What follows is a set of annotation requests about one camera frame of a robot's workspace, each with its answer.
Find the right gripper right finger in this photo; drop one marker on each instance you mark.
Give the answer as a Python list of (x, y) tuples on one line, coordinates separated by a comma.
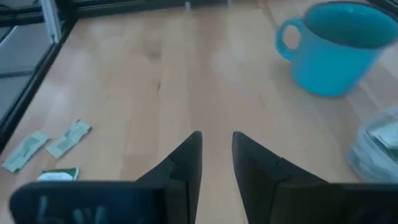
[(295, 202)]

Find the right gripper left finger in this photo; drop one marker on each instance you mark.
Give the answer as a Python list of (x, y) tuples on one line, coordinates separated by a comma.
[(109, 202)]

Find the dark green sachet packet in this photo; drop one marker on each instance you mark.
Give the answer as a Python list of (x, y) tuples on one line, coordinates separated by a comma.
[(59, 175)]

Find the pale green sachet packet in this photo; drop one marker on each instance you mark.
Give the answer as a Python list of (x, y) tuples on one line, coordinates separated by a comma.
[(25, 151), (69, 139), (385, 137)]

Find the clear plastic container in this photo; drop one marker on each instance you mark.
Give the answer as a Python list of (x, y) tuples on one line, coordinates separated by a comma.
[(360, 155)]

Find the teal ceramic mug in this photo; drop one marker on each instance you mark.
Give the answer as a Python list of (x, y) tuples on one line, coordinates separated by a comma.
[(326, 68)]

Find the silver aluminium upright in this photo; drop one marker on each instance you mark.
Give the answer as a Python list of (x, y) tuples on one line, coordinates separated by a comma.
[(51, 21)]

